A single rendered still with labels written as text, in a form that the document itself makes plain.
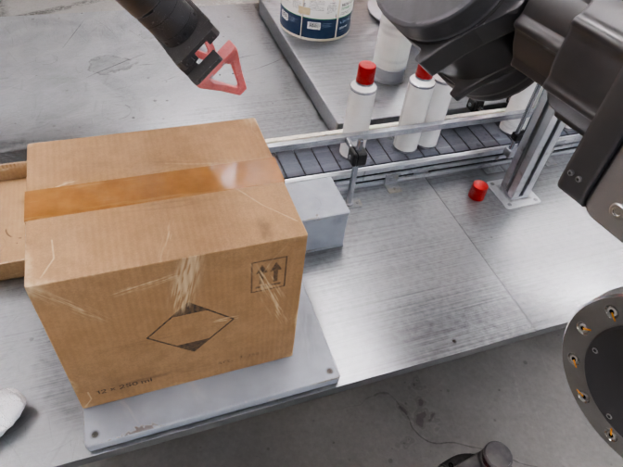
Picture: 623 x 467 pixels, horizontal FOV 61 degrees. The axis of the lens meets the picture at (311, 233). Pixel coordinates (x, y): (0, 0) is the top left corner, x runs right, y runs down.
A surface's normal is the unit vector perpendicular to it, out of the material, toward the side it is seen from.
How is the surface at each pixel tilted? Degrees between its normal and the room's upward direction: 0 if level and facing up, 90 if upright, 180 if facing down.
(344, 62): 0
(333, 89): 0
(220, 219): 0
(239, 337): 90
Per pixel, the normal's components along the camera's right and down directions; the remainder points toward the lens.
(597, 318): -0.87, 0.30
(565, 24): -0.79, 0.06
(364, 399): 0.09, -0.69
